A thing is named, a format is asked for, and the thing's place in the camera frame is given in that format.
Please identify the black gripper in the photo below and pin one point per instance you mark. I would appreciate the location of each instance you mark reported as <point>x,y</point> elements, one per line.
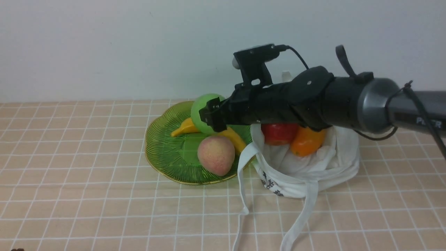
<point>297,101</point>

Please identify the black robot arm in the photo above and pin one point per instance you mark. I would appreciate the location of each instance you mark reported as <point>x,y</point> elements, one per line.
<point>368,104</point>

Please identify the white canvas tote bag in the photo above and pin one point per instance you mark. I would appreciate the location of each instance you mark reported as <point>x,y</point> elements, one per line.
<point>287,175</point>

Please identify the orange mango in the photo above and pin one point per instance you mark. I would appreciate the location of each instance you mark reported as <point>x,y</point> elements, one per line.
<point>307,141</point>

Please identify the red apple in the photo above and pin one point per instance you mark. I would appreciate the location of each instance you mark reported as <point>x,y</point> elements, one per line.
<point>279,134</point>

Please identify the pink peach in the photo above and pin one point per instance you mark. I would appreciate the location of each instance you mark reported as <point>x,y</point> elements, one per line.
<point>216,154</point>

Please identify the yellow banana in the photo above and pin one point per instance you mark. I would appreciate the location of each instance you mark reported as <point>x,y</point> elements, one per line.
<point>188,127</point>

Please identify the green glass plate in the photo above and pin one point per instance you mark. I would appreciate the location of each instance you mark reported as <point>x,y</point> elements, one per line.
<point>176,157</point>

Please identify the beige checkered tablecloth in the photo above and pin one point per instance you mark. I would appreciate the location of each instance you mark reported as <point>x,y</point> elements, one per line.
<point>74,177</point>

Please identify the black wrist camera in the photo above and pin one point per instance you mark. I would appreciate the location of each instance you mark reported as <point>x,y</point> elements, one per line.
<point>252,63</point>

